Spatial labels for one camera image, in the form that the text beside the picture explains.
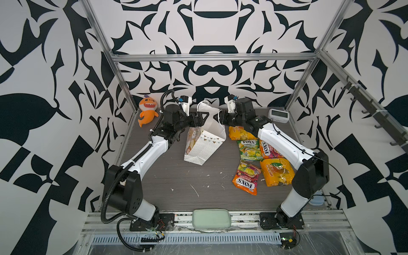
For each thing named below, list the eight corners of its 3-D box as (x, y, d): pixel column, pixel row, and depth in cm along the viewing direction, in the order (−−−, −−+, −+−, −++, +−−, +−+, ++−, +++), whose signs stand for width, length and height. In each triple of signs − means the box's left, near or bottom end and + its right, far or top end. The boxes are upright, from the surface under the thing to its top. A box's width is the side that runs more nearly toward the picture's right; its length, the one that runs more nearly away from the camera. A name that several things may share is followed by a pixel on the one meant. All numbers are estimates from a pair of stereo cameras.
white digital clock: (269, 123, 115) (272, 118, 111) (266, 113, 121) (268, 109, 117) (288, 123, 115) (291, 118, 111) (284, 113, 121) (287, 109, 117)
